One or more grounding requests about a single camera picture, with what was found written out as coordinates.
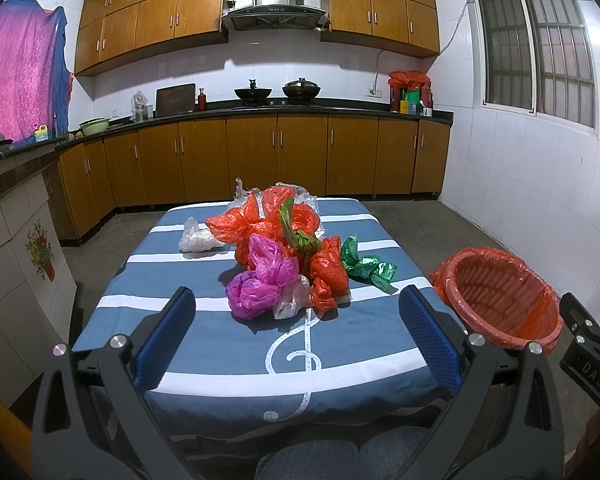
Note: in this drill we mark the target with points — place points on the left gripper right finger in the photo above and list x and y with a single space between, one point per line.
503 420

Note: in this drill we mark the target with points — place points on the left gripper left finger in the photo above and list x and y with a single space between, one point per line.
91 419

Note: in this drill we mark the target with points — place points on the magenta plastic bag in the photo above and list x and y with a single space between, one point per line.
265 287

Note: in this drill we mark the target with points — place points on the white plastic bag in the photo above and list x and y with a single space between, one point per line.
197 239

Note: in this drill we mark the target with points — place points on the red plastic bag front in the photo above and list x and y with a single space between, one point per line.
329 278

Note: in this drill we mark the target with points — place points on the clear plastic bag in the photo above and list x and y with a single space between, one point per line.
295 297

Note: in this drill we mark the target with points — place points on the large red plastic bag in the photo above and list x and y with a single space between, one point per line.
235 226

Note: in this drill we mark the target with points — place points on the clear bubble wrap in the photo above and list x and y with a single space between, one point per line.
269 200

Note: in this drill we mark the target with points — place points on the red lined trash basket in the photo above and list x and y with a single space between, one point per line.
498 296

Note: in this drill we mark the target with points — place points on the blue striped tablecloth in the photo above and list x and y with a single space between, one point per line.
233 380

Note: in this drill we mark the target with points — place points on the olive green plastic bag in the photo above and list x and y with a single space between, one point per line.
295 232

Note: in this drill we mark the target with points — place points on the wooden lower cabinets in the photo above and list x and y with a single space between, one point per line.
202 160

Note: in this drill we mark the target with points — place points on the wooden cabinets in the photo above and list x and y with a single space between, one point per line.
202 160
113 33

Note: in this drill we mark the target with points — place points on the yellow detergent bottle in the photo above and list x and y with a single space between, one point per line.
41 133

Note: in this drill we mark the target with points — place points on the green basin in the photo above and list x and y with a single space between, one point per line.
94 126

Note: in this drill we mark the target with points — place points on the barred window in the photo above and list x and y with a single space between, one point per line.
537 59

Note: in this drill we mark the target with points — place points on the red bag covered rack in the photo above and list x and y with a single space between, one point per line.
410 92

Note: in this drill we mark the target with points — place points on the clear bag on counter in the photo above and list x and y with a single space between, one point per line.
141 109

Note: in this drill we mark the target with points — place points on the dark cutting board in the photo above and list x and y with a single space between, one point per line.
175 100

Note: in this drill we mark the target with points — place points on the red bottle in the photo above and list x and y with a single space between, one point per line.
202 100

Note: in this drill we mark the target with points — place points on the pink purple curtain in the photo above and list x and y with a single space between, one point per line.
35 83

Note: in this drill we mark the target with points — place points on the black wok left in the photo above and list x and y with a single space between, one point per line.
253 95

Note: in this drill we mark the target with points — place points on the black lidded wok right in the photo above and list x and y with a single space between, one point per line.
301 91

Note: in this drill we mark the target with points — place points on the wooden upper cabinets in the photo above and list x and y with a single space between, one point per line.
113 33

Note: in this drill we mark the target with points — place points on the steel range hood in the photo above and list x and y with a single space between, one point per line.
243 15

